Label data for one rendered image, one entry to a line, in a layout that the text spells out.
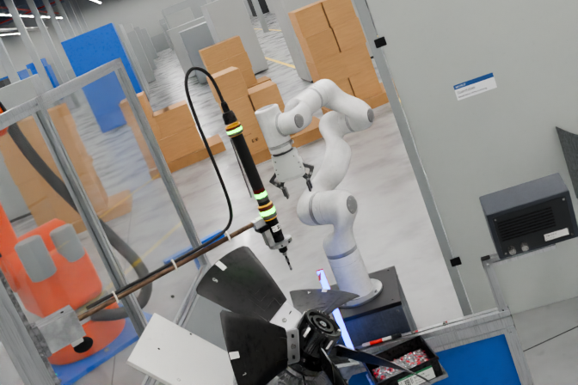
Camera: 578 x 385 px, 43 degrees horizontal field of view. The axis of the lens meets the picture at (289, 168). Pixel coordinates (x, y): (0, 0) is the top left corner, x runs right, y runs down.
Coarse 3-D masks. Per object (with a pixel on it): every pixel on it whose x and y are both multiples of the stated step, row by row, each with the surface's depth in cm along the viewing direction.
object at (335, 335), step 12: (312, 312) 205; (300, 324) 201; (312, 324) 198; (336, 324) 205; (300, 336) 199; (312, 336) 197; (324, 336) 197; (336, 336) 199; (300, 348) 199; (312, 348) 198; (324, 348) 199; (300, 360) 201; (312, 360) 202; (312, 372) 200
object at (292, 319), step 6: (282, 306) 208; (288, 306) 208; (282, 312) 207; (288, 312) 207; (294, 312) 207; (276, 318) 206; (282, 318) 207; (288, 318) 207; (294, 318) 207; (276, 324) 206; (282, 324) 206; (288, 324) 206; (294, 324) 206
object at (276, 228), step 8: (224, 104) 196; (224, 112) 196; (232, 112) 196; (224, 120) 196; (232, 120) 196; (272, 224) 203; (272, 232) 204; (280, 232) 205; (280, 240) 205; (280, 248) 206
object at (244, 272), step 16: (224, 256) 215; (240, 256) 216; (208, 272) 210; (224, 272) 211; (240, 272) 212; (256, 272) 213; (208, 288) 207; (224, 288) 208; (240, 288) 209; (256, 288) 209; (272, 288) 210; (224, 304) 206; (240, 304) 207; (256, 304) 207; (272, 304) 208
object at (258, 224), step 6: (252, 222) 202; (258, 222) 202; (264, 222) 202; (258, 228) 202; (264, 228) 202; (264, 234) 203; (270, 234) 203; (264, 240) 205; (270, 240) 204; (288, 240) 204; (270, 246) 204; (276, 246) 203; (282, 246) 203
